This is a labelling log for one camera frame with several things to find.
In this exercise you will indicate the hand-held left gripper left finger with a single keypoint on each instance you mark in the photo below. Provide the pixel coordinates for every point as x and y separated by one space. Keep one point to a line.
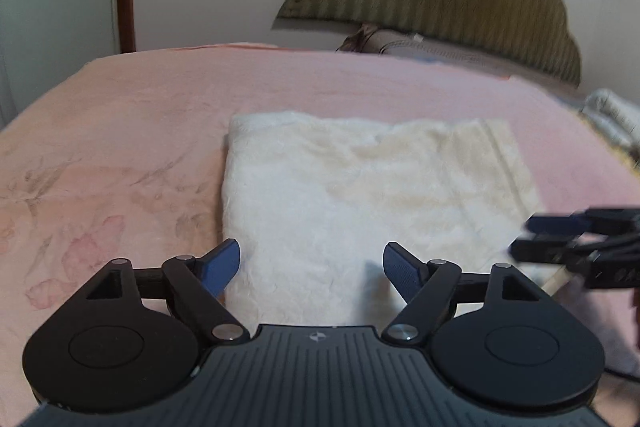
223 265

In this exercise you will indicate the white cloth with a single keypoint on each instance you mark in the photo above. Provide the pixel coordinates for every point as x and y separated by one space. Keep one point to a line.
612 114

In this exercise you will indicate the white towel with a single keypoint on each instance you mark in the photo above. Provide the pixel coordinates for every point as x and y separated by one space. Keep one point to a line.
350 197

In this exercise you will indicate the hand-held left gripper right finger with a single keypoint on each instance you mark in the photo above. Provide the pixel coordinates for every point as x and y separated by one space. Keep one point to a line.
403 270

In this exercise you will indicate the brown patterned cloth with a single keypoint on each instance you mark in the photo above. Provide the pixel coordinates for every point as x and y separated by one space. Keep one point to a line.
356 39

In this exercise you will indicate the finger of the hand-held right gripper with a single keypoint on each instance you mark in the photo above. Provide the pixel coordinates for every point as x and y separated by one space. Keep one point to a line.
540 252
552 224

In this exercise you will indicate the pink blanket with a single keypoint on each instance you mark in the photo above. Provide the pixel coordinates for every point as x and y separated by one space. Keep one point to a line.
125 132

